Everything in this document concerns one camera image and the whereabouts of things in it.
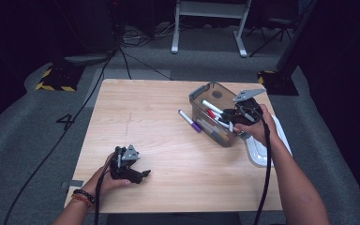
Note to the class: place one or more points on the grey flat base plate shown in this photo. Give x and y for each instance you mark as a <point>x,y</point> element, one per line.
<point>87,58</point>

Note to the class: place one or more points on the white desk frame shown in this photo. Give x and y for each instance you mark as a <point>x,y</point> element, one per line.
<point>211,9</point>

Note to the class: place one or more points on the black tripod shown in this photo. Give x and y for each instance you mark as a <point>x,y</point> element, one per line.
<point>276,21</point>

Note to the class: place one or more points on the person's left hand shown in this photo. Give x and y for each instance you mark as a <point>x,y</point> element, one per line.
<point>103,182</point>

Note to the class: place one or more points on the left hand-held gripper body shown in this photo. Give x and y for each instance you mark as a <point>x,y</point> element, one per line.
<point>121,165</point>

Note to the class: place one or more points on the clear grey storage box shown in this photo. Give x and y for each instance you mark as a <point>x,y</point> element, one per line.
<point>218,93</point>

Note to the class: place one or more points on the black metal stand pole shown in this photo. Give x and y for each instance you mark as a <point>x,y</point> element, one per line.
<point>293,40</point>

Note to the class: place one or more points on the black yellow striped stand base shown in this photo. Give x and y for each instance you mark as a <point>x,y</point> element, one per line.
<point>278,86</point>
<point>62,78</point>

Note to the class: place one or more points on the grey tape piece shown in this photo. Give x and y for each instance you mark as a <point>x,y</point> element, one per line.
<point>73,183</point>

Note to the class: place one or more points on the person's right hand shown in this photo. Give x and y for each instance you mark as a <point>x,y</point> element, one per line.
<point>265,131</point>

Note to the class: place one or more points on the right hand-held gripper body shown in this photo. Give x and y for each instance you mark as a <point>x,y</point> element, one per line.
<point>250,114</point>

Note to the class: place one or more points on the bunch of coloured markers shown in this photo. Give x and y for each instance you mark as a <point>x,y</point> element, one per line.
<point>212,107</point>

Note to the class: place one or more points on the purple capped marker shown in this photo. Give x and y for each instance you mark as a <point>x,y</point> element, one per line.
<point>187,118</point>

